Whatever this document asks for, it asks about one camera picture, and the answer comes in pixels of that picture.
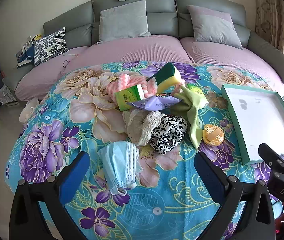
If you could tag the grey sofa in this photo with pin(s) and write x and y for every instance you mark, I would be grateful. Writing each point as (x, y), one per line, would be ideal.
(162, 5)

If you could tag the yellow green sponge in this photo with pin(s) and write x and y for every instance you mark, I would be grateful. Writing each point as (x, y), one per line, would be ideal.
(167, 76)

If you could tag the pink white striped towel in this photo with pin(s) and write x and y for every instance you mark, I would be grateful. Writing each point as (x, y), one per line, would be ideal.
(125, 81)

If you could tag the blue face mask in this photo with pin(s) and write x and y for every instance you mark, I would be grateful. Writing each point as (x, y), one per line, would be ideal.
(119, 162)

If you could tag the patterned curtain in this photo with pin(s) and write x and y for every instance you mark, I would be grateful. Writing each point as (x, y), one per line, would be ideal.
(269, 17)

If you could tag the silver bag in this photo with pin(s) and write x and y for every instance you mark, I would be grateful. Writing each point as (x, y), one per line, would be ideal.
(6, 95)

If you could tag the black white patterned pillow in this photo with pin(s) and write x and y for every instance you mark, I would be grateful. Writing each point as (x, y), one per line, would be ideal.
(49, 46)

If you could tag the pink pillow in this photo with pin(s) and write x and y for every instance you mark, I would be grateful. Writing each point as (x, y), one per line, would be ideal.
(207, 11)

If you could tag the stack of books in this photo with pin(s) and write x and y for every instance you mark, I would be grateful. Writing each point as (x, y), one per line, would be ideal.
(33, 41)

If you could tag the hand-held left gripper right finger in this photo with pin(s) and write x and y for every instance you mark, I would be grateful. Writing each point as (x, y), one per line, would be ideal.
(210, 177)

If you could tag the orange round tin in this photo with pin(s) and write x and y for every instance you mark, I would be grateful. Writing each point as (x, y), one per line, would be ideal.
(213, 135)

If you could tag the pink scrunchie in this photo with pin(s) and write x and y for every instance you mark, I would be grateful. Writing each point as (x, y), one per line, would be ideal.
(179, 85)

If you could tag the floral blanket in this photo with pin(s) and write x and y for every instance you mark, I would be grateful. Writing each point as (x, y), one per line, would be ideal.
(56, 110)

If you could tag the pale pink fluffy item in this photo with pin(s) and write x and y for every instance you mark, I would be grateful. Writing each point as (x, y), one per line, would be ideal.
(29, 110)

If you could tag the leopard print scrunchie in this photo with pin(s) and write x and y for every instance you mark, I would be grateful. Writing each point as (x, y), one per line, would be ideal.
(168, 135)

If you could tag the cream lace scrunchie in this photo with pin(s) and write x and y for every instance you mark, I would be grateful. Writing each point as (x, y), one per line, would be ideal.
(139, 127)

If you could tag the teal shallow box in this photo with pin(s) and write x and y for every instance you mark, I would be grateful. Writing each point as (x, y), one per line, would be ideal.
(257, 120)

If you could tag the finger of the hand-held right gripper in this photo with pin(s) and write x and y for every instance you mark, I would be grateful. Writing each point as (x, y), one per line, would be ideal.
(269, 152)

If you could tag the grey pillow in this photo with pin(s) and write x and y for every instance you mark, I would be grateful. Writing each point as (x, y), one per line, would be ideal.
(217, 32)
(124, 22)

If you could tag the green cloth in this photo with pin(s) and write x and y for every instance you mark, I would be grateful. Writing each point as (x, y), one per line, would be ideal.
(194, 115)

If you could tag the green tissue pack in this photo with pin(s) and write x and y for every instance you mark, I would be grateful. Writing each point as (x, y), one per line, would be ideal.
(128, 97)
(194, 89)

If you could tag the purple snack packet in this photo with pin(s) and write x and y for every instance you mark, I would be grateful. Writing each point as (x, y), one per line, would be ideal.
(154, 102)

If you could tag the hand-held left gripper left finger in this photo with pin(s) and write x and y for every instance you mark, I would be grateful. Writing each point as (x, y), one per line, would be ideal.
(74, 177)

